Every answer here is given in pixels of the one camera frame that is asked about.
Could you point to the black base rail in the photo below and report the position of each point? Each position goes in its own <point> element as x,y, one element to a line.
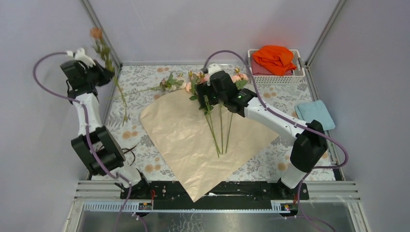
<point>227,195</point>

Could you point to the pink fake flower stem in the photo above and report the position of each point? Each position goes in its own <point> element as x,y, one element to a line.
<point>240,80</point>

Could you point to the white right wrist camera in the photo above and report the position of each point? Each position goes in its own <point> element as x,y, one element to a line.
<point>212,69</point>

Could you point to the pink folded cloth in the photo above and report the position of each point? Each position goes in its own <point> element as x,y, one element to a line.
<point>258,69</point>

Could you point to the light blue towel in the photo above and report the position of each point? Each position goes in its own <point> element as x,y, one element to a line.
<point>315,110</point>

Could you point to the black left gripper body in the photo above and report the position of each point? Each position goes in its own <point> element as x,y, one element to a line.
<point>95,75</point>

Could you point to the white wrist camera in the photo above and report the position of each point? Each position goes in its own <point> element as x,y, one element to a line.
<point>212,69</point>
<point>80,55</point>

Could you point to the white perforated plastic basket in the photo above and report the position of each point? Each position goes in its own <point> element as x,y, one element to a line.
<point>292,77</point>

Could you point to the orange fake flower stem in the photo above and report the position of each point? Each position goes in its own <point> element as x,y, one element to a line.
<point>103,50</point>

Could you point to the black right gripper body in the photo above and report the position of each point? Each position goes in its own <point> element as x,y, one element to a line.
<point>212,97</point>

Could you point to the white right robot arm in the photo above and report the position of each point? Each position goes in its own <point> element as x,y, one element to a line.
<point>306,138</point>

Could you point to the brown kraft wrapping paper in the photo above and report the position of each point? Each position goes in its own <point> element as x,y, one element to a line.
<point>179,131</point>

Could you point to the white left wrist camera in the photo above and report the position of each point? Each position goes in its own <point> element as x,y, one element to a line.
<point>80,55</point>

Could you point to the pink fake flower bunch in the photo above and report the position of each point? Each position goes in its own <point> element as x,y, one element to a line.
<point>195,79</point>

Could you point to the floral patterned table mat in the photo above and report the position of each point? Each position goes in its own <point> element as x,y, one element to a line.
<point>268,165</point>

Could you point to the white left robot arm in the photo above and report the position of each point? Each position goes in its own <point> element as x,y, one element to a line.
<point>95,145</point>

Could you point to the orange folded cloth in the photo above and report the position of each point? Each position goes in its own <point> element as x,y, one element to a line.
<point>276,59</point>

